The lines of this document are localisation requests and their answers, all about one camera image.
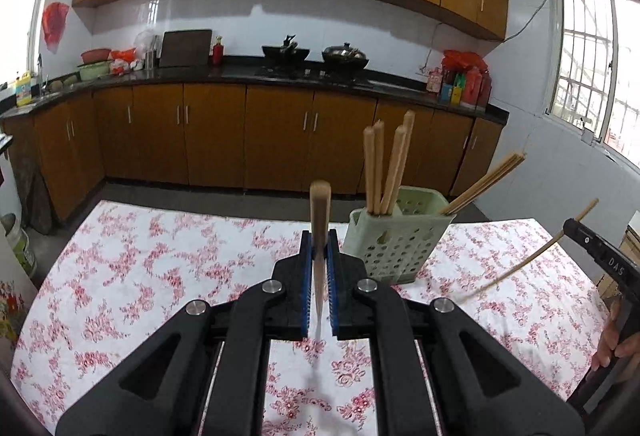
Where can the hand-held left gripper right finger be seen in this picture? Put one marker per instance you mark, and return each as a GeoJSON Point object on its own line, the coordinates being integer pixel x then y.
{"type": "Point", "coordinates": [333, 286]}

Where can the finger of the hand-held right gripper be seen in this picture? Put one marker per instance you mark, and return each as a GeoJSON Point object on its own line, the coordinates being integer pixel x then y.
{"type": "Point", "coordinates": [600, 253]}

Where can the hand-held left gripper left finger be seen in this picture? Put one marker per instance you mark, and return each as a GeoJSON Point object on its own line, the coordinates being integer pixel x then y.
{"type": "Point", "coordinates": [305, 286]}

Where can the wooden chopstick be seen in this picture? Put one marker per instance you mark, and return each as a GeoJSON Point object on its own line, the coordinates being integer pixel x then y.
{"type": "Point", "coordinates": [320, 216]}
{"type": "Point", "coordinates": [409, 120]}
{"type": "Point", "coordinates": [485, 186]}
{"type": "Point", "coordinates": [525, 263]}
{"type": "Point", "coordinates": [485, 179]}
{"type": "Point", "coordinates": [369, 165]}
{"type": "Point", "coordinates": [485, 182]}
{"type": "Point", "coordinates": [395, 160]}
{"type": "Point", "coordinates": [379, 155]}

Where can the green perforated utensil holder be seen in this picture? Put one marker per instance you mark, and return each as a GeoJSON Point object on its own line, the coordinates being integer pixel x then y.
{"type": "Point", "coordinates": [400, 246]}

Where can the person's right hand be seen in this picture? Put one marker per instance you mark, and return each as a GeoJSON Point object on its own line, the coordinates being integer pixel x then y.
{"type": "Point", "coordinates": [607, 336]}

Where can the red floral tablecloth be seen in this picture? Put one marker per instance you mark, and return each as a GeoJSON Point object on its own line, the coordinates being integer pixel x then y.
{"type": "Point", "coordinates": [150, 266]}

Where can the brown lower kitchen cabinets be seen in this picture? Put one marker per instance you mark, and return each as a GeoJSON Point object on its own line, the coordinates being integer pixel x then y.
{"type": "Point", "coordinates": [215, 135]}

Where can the barred window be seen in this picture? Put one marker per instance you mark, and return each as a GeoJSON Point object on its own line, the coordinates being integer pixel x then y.
{"type": "Point", "coordinates": [590, 65]}

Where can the dark red sauce bottle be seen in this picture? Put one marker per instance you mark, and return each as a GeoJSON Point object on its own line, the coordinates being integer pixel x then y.
{"type": "Point", "coordinates": [485, 88]}

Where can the large red sauce bottle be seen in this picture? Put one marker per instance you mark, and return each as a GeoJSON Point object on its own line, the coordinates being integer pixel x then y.
{"type": "Point", "coordinates": [471, 85]}

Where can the yellow seasoning box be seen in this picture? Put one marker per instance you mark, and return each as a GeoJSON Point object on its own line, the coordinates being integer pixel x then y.
{"type": "Point", "coordinates": [456, 94]}

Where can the black gas stove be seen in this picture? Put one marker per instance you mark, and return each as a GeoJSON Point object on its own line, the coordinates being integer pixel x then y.
{"type": "Point", "coordinates": [292, 71]}

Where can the teal seasoning box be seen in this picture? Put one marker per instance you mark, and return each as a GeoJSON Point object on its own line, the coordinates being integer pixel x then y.
{"type": "Point", "coordinates": [446, 94]}

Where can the black kitchen countertop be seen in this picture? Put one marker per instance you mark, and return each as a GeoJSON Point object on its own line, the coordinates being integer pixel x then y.
{"type": "Point", "coordinates": [240, 71]}

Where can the pink label jar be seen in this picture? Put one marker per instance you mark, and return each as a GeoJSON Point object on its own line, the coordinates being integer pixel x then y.
{"type": "Point", "coordinates": [434, 80]}

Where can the black wok with lid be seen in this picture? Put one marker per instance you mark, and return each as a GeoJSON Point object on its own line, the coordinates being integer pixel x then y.
{"type": "Point", "coordinates": [345, 55]}

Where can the small red bottle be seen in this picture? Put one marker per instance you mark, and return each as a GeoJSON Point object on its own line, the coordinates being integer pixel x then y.
{"type": "Point", "coordinates": [218, 51]}

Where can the dark cutting board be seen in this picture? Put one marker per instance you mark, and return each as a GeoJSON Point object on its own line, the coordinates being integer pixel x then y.
{"type": "Point", "coordinates": [185, 48]}

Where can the steel cup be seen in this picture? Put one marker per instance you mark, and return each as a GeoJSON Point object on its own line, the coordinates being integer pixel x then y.
{"type": "Point", "coordinates": [149, 59]}

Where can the red and white plastic bag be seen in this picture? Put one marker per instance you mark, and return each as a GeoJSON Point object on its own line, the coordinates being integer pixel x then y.
{"type": "Point", "coordinates": [125, 61]}

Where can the white and green bucket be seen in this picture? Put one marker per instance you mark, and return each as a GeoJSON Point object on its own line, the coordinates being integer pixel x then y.
{"type": "Point", "coordinates": [17, 246]}

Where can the clear plastic bag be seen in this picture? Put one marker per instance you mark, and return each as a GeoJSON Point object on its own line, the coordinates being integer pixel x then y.
{"type": "Point", "coordinates": [146, 40]}

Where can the red basin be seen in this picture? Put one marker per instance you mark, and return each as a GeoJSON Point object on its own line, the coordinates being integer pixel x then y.
{"type": "Point", "coordinates": [95, 55]}

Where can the metal sink faucet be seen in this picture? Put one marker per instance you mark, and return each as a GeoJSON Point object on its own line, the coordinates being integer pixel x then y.
{"type": "Point", "coordinates": [41, 70]}

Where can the yellow detergent bottle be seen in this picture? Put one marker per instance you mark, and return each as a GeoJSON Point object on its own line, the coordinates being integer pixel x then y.
{"type": "Point", "coordinates": [24, 90]}

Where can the bright side window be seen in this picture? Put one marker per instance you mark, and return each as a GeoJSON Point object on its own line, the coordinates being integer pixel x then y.
{"type": "Point", "coordinates": [25, 5]}

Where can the red wall ornament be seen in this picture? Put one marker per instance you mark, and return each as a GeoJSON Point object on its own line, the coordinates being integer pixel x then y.
{"type": "Point", "coordinates": [55, 25]}

